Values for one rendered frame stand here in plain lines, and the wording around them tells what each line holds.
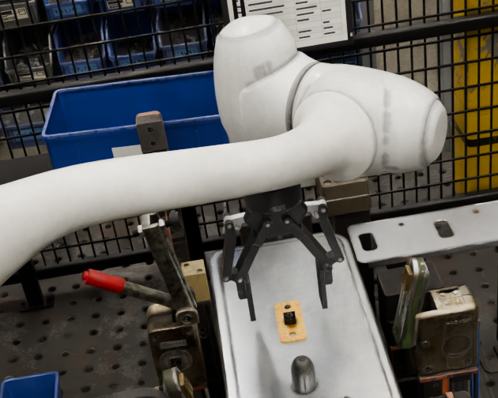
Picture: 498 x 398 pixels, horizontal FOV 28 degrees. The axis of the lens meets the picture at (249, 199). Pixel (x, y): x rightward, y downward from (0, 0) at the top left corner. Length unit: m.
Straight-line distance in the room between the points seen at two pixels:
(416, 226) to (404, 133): 0.54
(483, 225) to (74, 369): 0.79
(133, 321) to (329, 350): 0.65
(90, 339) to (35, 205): 1.03
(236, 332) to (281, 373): 0.11
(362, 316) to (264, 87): 0.42
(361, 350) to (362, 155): 0.39
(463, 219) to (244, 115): 0.54
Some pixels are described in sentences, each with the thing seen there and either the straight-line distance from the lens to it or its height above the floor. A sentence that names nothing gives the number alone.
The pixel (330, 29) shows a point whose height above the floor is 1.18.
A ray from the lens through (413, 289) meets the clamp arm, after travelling 1.32.
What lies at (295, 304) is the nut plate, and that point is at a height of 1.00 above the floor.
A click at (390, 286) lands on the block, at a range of 1.50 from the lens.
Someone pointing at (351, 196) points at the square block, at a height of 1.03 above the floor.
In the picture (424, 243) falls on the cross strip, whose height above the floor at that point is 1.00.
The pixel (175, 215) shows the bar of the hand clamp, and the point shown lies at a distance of 1.28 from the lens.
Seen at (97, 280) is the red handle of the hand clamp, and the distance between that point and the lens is 1.33.
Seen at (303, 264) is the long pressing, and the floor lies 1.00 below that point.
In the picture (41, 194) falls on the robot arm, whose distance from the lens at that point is 0.93.
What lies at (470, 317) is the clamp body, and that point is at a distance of 1.37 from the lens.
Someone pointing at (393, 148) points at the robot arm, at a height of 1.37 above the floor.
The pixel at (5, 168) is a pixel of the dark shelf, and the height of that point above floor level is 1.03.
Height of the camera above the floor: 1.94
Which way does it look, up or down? 34 degrees down
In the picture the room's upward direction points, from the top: 9 degrees counter-clockwise
